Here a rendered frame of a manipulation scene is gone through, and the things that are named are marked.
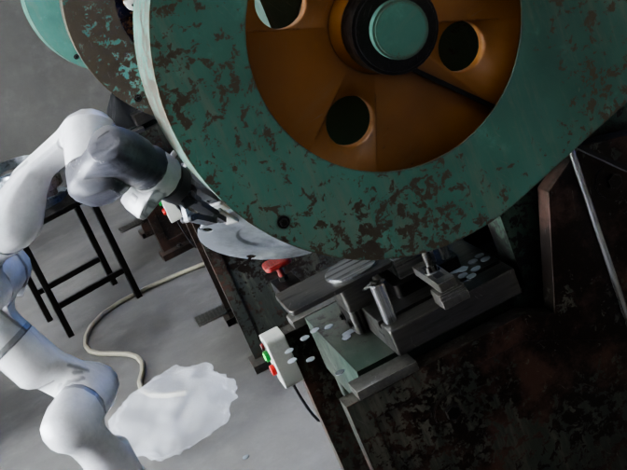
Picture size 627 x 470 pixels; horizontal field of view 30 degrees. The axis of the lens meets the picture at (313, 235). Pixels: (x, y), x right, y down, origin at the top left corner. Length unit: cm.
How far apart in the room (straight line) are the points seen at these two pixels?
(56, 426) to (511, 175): 103
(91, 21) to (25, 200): 150
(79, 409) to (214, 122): 76
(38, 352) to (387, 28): 101
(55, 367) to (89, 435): 16
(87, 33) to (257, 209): 180
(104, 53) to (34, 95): 533
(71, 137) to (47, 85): 686
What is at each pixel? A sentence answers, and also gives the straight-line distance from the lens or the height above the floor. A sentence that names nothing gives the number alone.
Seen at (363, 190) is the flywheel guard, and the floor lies 109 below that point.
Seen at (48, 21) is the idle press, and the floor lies 129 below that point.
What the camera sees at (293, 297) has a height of 78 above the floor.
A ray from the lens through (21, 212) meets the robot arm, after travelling 229.
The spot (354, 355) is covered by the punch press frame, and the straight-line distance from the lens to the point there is 252.
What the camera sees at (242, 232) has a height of 98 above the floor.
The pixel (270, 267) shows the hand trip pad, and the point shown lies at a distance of 286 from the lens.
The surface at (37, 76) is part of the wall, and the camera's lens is 903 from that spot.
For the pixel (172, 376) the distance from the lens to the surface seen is 404.
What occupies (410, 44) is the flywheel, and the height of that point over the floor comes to 130.
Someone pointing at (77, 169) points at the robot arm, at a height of 130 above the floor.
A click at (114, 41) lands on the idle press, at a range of 373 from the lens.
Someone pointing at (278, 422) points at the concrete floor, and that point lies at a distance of 384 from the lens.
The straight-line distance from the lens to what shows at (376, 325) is 251.
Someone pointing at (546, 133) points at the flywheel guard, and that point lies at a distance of 218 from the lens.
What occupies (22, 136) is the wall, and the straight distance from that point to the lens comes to 908.
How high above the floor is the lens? 172
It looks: 19 degrees down
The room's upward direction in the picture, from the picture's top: 23 degrees counter-clockwise
